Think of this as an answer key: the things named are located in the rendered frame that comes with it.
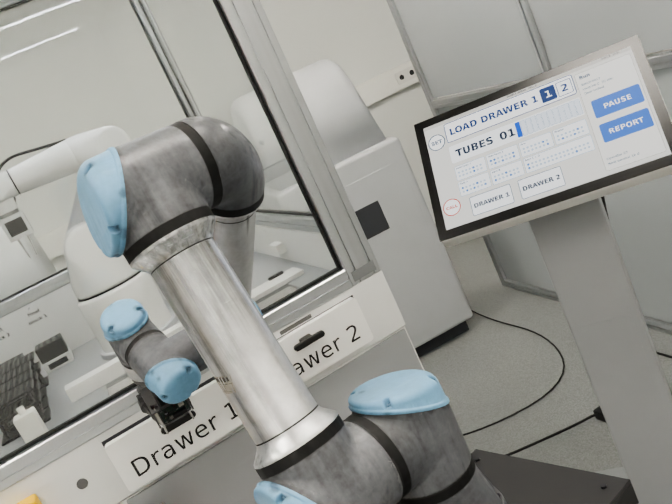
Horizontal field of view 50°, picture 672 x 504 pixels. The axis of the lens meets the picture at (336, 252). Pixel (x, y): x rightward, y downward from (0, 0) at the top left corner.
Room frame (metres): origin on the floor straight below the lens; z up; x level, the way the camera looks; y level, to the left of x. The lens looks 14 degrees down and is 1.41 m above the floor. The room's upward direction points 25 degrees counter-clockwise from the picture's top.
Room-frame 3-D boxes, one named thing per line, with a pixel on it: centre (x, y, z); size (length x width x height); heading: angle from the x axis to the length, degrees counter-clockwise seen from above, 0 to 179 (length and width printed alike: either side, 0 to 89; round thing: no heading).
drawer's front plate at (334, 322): (1.51, 0.14, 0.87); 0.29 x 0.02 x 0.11; 108
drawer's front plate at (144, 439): (1.39, 0.44, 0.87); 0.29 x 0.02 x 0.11; 108
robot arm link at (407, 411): (0.84, 0.01, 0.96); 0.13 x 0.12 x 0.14; 122
